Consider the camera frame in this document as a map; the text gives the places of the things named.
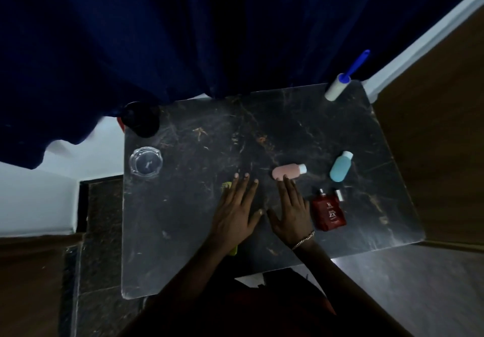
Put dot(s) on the yellow-green comb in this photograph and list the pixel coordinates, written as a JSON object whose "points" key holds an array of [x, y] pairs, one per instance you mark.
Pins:
{"points": [[227, 185]]}

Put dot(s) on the person's left middle finger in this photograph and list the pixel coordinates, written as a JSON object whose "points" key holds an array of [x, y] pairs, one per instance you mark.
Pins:
{"points": [[245, 187]]}

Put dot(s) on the clear glass ashtray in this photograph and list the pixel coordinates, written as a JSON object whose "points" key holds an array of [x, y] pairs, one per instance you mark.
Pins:
{"points": [[146, 162]]}

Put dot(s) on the person's left forearm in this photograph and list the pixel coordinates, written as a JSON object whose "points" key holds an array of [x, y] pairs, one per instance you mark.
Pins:
{"points": [[193, 276]]}

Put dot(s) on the person's right thumb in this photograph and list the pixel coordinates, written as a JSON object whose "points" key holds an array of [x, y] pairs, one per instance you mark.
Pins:
{"points": [[273, 219]]}

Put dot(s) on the black round jar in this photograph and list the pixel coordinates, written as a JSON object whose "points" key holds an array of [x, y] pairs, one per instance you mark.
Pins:
{"points": [[140, 120]]}

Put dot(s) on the person's left hand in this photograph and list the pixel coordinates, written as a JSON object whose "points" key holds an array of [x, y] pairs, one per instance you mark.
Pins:
{"points": [[232, 215]]}

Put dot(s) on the person's right forearm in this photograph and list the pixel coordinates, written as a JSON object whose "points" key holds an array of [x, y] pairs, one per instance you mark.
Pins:
{"points": [[332, 280]]}

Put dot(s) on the teal travel bottle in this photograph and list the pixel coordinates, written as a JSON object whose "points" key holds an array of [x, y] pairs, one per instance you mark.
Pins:
{"points": [[339, 168]]}

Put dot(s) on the pink travel bottle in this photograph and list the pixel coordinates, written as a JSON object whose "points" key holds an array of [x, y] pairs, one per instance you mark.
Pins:
{"points": [[288, 171]]}

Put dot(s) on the person's left thumb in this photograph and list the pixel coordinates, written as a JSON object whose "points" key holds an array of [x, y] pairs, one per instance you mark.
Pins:
{"points": [[256, 217]]}

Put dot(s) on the person's right hand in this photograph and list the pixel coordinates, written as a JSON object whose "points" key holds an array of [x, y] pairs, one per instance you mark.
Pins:
{"points": [[293, 219]]}

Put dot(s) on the person's right little finger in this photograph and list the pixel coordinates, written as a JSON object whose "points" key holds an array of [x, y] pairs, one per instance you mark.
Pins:
{"points": [[306, 206]]}

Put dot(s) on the person's dark red clothing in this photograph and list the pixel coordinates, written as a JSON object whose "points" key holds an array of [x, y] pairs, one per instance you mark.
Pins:
{"points": [[257, 306]]}

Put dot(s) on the person's right middle finger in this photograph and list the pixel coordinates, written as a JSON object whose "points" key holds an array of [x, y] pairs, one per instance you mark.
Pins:
{"points": [[289, 191]]}

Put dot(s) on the red perfume bottle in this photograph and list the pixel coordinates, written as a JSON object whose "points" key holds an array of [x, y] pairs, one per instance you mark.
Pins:
{"points": [[329, 213]]}

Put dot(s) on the dark blue curtain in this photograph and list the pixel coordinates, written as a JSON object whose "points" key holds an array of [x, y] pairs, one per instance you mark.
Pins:
{"points": [[189, 38]]}

